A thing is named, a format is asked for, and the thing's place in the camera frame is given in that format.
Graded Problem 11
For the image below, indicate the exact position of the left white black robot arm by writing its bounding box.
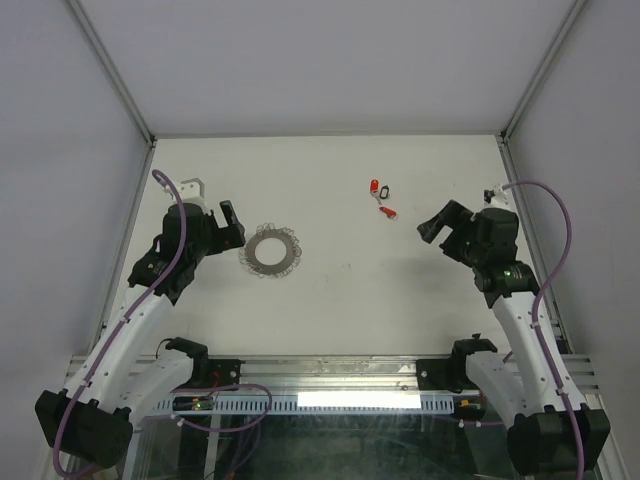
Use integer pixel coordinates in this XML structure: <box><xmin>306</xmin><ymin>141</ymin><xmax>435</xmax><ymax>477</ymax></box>
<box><xmin>35</xmin><ymin>200</ymin><xmax>245</xmax><ymax>468</ymax></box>

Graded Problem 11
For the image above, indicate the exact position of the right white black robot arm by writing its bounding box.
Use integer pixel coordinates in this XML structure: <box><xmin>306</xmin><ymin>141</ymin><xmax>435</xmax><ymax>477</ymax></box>
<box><xmin>417</xmin><ymin>200</ymin><xmax>610</xmax><ymax>478</ymax></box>

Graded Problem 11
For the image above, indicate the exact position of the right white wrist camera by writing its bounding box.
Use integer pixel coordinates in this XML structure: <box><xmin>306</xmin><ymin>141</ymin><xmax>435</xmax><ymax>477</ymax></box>
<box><xmin>483</xmin><ymin>184</ymin><xmax>511</xmax><ymax>211</ymax></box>

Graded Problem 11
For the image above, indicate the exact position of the aluminium mounting rail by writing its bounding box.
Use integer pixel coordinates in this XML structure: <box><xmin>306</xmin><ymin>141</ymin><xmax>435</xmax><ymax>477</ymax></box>
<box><xmin>225</xmin><ymin>354</ymin><xmax>600</xmax><ymax>394</ymax></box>

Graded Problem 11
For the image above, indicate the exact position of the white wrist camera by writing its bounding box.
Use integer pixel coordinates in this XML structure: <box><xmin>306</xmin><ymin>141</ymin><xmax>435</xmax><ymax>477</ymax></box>
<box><xmin>181</xmin><ymin>178</ymin><xmax>205</xmax><ymax>198</ymax></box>
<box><xmin>483</xmin><ymin>184</ymin><xmax>511</xmax><ymax>211</ymax></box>

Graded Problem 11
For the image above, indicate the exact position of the red handled key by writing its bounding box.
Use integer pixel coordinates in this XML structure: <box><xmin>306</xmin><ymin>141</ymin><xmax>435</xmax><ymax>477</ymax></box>
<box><xmin>369</xmin><ymin>179</ymin><xmax>382</xmax><ymax>205</ymax></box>

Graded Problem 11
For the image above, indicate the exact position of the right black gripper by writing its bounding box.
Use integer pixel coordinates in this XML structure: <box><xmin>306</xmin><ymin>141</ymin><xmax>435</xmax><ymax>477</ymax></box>
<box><xmin>416</xmin><ymin>199</ymin><xmax>486</xmax><ymax>267</ymax></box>

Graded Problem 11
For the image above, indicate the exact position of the red key tag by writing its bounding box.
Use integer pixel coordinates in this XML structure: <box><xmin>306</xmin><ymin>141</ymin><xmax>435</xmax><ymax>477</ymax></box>
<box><xmin>379</xmin><ymin>206</ymin><xmax>397</xmax><ymax>220</ymax></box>

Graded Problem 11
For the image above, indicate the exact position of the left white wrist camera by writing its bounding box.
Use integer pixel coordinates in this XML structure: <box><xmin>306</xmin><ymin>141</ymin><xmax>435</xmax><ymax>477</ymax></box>
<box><xmin>181</xmin><ymin>178</ymin><xmax>205</xmax><ymax>198</ymax></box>

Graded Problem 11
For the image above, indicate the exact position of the metal disc with key rings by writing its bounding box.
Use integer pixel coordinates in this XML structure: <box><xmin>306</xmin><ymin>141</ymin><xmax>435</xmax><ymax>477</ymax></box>
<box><xmin>238</xmin><ymin>223</ymin><xmax>302</xmax><ymax>279</ymax></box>

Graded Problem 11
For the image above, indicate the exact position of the white slotted cable duct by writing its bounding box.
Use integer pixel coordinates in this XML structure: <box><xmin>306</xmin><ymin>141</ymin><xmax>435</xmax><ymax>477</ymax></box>
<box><xmin>151</xmin><ymin>391</ymin><xmax>454</xmax><ymax>416</ymax></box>

